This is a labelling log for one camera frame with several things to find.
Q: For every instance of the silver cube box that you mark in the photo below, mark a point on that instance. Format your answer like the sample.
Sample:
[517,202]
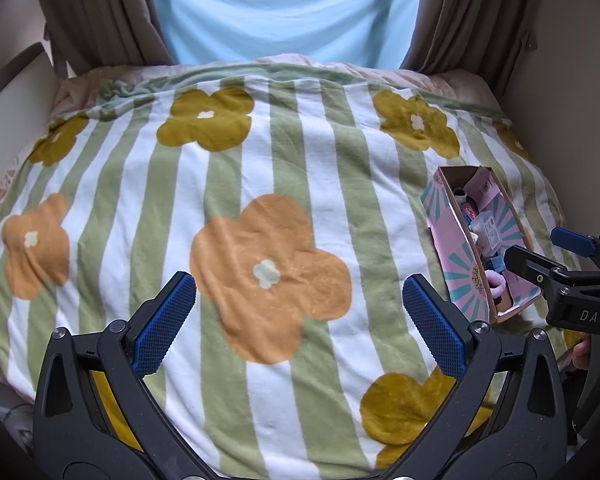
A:
[495,263]

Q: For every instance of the light blue curtain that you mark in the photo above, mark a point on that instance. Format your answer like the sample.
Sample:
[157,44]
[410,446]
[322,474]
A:
[280,10]

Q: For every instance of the striped floral blanket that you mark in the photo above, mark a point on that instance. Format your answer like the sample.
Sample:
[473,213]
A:
[180,210]

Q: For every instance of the brown curtain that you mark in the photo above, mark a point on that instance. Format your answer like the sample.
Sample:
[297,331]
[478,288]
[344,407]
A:
[475,15]
[100,15]

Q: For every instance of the white panda print sock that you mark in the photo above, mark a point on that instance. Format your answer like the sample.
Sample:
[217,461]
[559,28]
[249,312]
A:
[461,193]

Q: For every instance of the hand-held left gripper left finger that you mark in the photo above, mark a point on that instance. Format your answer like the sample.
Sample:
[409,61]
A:
[162,325]

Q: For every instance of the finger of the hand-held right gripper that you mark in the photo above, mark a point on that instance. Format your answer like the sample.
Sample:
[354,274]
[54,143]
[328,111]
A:
[575,241]
[530,262]

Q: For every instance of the pink sunburst cardboard box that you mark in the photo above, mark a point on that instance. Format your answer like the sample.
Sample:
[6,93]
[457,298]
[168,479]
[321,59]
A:
[457,260]

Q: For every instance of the pink bedsheet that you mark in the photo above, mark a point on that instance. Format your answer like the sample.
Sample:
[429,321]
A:
[420,80]

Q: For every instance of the clear labelled plastic case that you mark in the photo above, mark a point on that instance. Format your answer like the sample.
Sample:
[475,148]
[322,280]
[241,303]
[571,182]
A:
[487,232]

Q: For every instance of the pink hair scrunchie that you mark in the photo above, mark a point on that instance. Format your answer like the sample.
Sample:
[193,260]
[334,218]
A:
[497,284]

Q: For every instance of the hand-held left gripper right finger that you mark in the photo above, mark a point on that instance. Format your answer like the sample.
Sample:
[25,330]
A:
[435,325]

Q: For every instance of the person's right hand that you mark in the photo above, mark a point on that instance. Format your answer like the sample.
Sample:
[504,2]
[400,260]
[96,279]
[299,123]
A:
[581,355]

